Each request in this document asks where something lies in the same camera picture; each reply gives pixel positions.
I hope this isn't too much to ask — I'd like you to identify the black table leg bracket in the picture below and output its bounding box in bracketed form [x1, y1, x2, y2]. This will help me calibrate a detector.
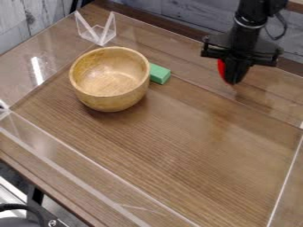
[27, 185, 68, 227]

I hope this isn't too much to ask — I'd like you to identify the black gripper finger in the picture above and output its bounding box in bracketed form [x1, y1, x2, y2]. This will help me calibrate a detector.
[232, 59, 252, 84]
[224, 58, 236, 84]

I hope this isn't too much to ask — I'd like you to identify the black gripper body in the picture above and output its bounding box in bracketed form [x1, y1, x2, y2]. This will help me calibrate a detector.
[200, 31, 283, 67]

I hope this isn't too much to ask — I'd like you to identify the red plush fruit green stem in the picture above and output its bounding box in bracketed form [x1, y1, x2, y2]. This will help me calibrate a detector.
[217, 59, 225, 81]

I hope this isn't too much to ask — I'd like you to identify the black cable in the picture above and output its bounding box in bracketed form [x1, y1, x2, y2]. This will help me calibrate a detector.
[0, 202, 45, 227]

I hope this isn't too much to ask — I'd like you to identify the clear acrylic corner bracket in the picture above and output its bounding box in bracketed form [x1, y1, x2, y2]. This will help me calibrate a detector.
[75, 11, 116, 46]

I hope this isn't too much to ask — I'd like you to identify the clear acrylic tray wall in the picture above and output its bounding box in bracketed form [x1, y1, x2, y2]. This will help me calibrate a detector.
[0, 97, 303, 227]

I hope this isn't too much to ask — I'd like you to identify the wooden bowl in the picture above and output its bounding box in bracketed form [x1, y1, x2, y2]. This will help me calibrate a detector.
[68, 46, 151, 112]

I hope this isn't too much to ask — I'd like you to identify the green rectangular block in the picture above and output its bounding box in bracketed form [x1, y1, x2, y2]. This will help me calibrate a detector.
[151, 64, 171, 85]

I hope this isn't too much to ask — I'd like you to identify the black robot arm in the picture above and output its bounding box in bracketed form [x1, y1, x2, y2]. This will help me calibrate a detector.
[200, 0, 288, 85]

